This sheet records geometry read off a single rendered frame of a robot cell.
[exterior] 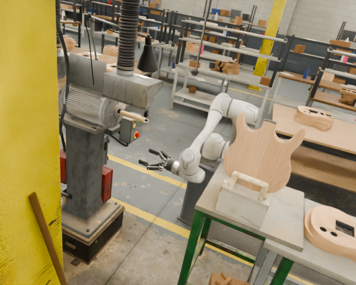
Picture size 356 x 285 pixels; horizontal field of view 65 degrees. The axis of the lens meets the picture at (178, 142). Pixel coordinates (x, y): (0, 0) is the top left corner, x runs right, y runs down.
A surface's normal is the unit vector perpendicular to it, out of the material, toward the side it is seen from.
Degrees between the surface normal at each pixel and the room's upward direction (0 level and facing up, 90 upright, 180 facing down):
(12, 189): 90
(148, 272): 0
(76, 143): 90
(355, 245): 0
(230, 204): 90
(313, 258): 0
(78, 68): 90
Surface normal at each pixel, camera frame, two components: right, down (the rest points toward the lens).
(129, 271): 0.16, -0.88
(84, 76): -0.38, 0.36
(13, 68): 0.91, 0.31
